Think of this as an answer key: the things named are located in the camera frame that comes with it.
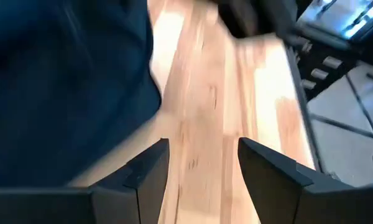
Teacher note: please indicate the glossy grey panel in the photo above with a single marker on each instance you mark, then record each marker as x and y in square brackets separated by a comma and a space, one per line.
[338, 15]

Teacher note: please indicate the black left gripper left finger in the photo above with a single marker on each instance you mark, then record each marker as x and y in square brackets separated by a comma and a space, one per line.
[81, 205]

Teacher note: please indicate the black rack grey cylinders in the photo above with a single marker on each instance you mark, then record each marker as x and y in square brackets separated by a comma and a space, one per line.
[329, 49]

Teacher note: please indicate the black aluminium table frame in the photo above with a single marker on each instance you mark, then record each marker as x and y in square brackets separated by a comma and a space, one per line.
[304, 109]

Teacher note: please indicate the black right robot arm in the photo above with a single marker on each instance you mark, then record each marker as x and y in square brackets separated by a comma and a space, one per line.
[251, 15]

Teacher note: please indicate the navy blue backpack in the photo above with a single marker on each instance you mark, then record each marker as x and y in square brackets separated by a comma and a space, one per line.
[65, 93]

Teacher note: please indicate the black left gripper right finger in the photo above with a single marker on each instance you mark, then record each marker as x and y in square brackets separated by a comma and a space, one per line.
[298, 202]

